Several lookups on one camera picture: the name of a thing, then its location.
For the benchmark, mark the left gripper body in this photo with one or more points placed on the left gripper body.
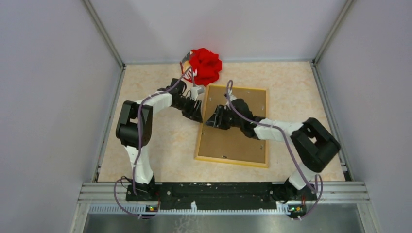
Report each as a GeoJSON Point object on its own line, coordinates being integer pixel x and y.
{"type": "Point", "coordinates": [186, 107]}

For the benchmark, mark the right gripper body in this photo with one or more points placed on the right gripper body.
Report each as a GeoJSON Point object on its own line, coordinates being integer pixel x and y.
{"type": "Point", "coordinates": [234, 122]}

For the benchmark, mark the brown cardboard backing board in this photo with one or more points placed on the brown cardboard backing board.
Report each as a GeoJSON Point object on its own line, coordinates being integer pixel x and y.
{"type": "Point", "coordinates": [214, 96]}

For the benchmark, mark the yellow wooden picture frame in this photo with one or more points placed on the yellow wooden picture frame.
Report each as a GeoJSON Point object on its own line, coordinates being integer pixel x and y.
{"type": "Point", "coordinates": [232, 146]}

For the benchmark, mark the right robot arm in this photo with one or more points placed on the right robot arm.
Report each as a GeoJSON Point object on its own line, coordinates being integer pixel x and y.
{"type": "Point", "coordinates": [314, 144]}

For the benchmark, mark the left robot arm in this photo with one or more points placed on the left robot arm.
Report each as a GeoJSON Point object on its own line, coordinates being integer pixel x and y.
{"type": "Point", "coordinates": [134, 128]}

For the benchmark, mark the red crumpled cloth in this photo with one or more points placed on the red crumpled cloth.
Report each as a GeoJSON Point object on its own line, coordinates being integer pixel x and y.
{"type": "Point", "coordinates": [205, 66]}

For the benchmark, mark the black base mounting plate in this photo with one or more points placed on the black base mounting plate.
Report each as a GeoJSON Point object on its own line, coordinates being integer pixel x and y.
{"type": "Point", "coordinates": [220, 196]}

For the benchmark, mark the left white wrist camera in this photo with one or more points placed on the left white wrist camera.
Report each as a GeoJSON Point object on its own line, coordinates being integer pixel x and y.
{"type": "Point", "coordinates": [196, 91]}

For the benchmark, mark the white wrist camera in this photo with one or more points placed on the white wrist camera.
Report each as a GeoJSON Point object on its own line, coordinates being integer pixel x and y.
{"type": "Point", "coordinates": [196, 91]}
{"type": "Point", "coordinates": [230, 97]}

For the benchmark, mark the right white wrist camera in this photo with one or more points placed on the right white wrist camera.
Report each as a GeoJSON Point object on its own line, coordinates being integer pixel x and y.
{"type": "Point", "coordinates": [230, 97]}

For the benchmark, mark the aluminium front rail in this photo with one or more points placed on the aluminium front rail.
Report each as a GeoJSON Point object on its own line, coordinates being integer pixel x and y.
{"type": "Point", "coordinates": [340, 207]}

